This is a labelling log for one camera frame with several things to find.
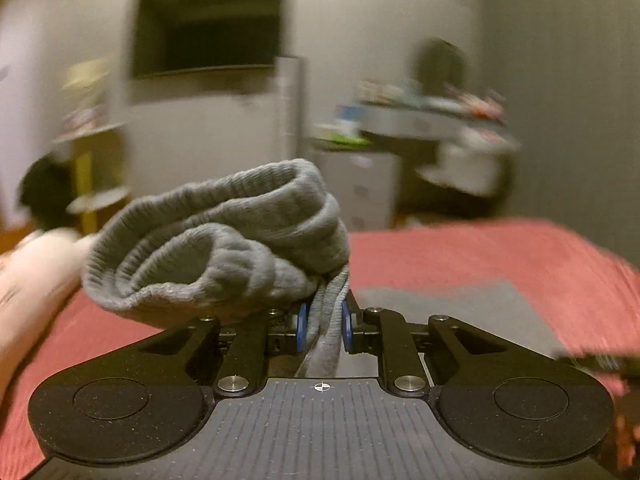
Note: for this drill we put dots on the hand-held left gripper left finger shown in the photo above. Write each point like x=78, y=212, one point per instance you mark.
x=301, y=327

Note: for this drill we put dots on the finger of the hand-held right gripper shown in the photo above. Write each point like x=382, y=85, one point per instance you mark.
x=600, y=364

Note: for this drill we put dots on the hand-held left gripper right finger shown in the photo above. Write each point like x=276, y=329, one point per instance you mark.
x=346, y=325

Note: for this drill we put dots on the grey pants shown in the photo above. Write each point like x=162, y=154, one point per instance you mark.
x=225, y=240

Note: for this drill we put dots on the person's right hand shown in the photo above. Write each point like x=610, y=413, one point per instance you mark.
x=629, y=437

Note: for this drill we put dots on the grey cabinet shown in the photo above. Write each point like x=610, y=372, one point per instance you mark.
x=360, y=185

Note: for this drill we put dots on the pink ribbed bedspread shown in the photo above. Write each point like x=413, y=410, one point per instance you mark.
x=475, y=255

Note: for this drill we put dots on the green items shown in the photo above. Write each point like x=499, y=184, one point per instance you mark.
x=345, y=136

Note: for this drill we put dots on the white upholstered chair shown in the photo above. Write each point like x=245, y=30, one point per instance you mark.
x=470, y=165

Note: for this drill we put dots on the white and blue container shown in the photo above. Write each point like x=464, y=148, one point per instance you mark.
x=348, y=119

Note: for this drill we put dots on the grey dressing table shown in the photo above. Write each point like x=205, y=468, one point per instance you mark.
x=415, y=122

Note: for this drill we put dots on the yellow side table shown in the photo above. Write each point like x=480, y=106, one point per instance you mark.
x=85, y=180

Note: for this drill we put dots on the pink plush pillow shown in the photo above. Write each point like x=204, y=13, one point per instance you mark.
x=30, y=285

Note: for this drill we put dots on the round mirror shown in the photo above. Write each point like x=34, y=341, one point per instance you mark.
x=442, y=67

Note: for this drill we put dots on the black bag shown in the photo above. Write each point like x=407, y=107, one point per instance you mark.
x=47, y=192

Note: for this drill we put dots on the floral box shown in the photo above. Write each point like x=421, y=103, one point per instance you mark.
x=87, y=92

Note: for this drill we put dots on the wall television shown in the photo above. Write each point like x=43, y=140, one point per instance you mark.
x=207, y=30

